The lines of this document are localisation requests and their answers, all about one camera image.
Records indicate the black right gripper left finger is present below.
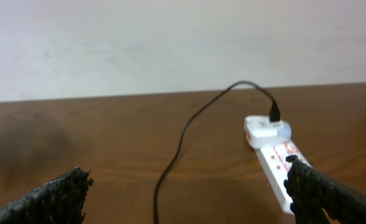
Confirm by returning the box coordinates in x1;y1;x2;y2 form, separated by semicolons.
0;166;94;224

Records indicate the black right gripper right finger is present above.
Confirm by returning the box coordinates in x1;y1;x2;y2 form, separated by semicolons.
284;155;366;224

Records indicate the black charging cable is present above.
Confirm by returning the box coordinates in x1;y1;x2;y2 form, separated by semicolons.
152;80;281;224

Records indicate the white USB charger adapter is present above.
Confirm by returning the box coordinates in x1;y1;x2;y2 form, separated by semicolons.
244;116;292;151

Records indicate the white power strip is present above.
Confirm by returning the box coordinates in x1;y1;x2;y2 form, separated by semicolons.
255;140;310;215

